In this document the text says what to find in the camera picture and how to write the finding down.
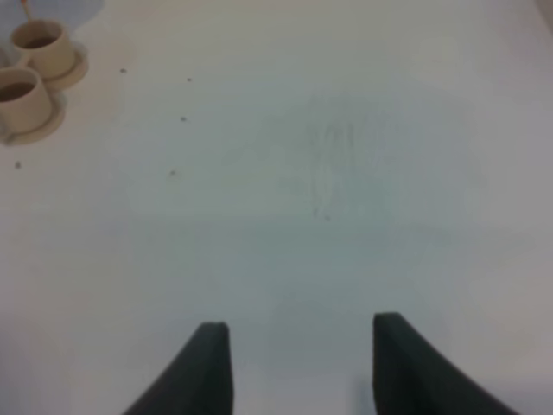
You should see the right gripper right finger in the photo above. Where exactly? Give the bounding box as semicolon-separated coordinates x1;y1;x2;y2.
372;312;514;415

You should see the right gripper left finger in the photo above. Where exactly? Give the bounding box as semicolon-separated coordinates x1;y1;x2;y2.
125;322;234;415

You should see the near beige cup saucer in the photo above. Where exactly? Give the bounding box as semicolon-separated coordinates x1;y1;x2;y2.
1;98;65;146

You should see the beige cup saucer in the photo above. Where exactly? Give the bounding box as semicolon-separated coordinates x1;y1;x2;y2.
1;98;65;146
43;42;88;91

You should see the near beige teacup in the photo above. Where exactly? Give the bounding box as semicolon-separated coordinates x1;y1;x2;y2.
1;67;54;135

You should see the beige teacup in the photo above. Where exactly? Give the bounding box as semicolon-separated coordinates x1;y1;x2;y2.
1;67;54;135
10;19;77;80

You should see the far beige cup saucer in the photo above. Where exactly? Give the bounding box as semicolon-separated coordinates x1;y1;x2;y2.
43;42;88;91

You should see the far beige teacup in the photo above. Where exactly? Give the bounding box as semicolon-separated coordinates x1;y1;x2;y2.
10;19;77;80

